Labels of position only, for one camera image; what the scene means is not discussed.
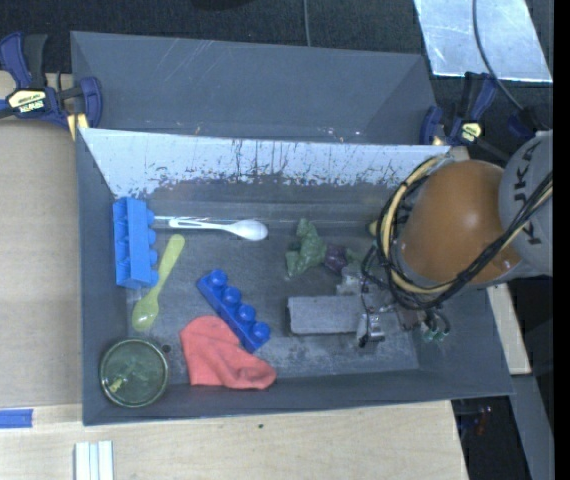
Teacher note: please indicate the dark blue toy brick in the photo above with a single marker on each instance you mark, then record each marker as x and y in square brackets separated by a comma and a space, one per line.
[235, 308]

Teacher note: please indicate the grey metal bin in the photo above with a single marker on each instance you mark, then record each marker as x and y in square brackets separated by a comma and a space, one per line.
[245, 93]

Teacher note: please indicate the light blue toy brick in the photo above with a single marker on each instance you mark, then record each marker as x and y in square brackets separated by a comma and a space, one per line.
[132, 240]

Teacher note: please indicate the brown cardboard board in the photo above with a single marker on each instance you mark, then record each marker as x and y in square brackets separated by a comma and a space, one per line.
[30, 268]

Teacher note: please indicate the white plastic spoon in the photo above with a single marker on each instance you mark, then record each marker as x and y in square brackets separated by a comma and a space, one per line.
[247, 229]

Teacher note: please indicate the grey flat block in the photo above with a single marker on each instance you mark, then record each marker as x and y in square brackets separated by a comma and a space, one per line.
[320, 315]

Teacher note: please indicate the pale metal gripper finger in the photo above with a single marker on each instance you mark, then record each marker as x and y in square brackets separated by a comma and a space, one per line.
[375, 327]
[351, 283]

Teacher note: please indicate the small purple toy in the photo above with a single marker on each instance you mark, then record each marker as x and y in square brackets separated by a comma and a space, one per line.
[335, 258]

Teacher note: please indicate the green crumpled soft toy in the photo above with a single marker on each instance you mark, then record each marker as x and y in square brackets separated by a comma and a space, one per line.
[307, 250]

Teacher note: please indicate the yellow-green plastic spoon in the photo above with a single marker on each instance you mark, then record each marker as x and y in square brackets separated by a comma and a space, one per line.
[157, 288]

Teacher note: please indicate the green round clear dish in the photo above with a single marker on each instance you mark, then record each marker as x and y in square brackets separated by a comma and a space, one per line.
[134, 373]

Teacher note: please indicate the red cloth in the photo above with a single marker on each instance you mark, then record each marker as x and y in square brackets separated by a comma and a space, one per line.
[215, 355]

